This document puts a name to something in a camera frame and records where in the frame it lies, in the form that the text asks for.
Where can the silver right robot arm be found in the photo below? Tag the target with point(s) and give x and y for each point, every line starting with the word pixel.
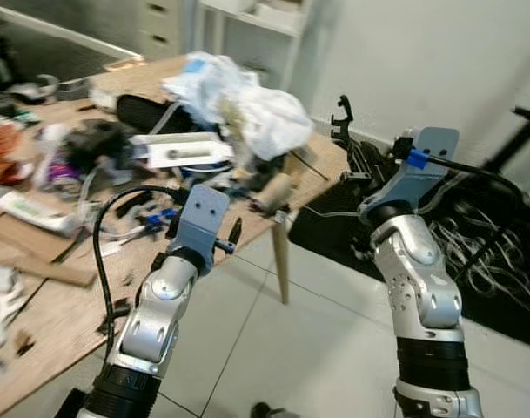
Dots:
pixel 421 279

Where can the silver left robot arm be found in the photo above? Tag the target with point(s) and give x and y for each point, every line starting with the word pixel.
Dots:
pixel 156 322

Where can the cardboard tube roll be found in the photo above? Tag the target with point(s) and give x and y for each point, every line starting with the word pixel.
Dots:
pixel 273 193

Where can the white crumpled plastic bag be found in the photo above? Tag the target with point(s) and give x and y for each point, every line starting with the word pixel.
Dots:
pixel 264 117

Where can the white flat box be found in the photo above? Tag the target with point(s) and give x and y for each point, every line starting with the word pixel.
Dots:
pixel 182 152

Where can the black stand pole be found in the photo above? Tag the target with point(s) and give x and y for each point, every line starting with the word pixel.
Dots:
pixel 513 139

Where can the white shelf unit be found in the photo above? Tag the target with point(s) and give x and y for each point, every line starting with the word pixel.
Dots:
pixel 247 26

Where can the black oblong case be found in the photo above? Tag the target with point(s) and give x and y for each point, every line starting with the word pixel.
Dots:
pixel 147 113

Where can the black crumpled bag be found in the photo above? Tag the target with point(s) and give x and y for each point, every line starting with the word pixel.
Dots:
pixel 99 141

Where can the black robot foot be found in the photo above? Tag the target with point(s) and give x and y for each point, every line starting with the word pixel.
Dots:
pixel 266 411

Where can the wooden table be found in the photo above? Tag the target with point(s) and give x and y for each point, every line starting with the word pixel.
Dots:
pixel 64 305

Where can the purple small object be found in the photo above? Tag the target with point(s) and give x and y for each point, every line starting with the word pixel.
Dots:
pixel 60 172

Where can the white long tube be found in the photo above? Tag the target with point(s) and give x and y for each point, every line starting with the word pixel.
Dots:
pixel 34 213

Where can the brown cardboard piece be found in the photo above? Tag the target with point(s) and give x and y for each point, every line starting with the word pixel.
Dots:
pixel 30 252

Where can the beige drawer cabinet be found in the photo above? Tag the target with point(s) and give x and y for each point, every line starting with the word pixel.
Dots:
pixel 160 22

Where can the white crumpled paper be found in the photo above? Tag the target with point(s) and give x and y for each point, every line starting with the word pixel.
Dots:
pixel 3 305

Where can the grey curved headset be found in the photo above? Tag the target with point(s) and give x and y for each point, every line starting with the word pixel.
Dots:
pixel 47 89

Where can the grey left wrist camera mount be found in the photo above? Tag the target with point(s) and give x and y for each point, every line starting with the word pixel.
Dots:
pixel 202 218

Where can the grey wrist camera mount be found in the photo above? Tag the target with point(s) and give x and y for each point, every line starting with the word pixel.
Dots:
pixel 417 178
pixel 202 218

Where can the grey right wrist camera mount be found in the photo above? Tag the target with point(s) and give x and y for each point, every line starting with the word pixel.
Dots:
pixel 417 178

